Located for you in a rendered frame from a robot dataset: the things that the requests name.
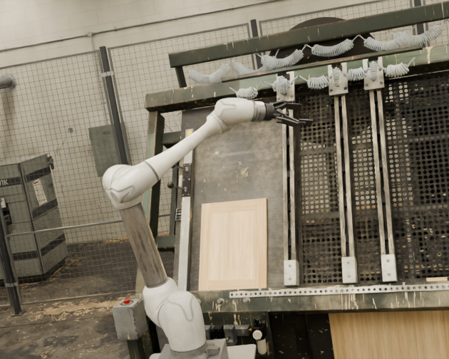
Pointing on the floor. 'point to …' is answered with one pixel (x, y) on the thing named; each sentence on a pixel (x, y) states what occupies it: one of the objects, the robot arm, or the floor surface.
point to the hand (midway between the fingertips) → (303, 115)
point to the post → (136, 349)
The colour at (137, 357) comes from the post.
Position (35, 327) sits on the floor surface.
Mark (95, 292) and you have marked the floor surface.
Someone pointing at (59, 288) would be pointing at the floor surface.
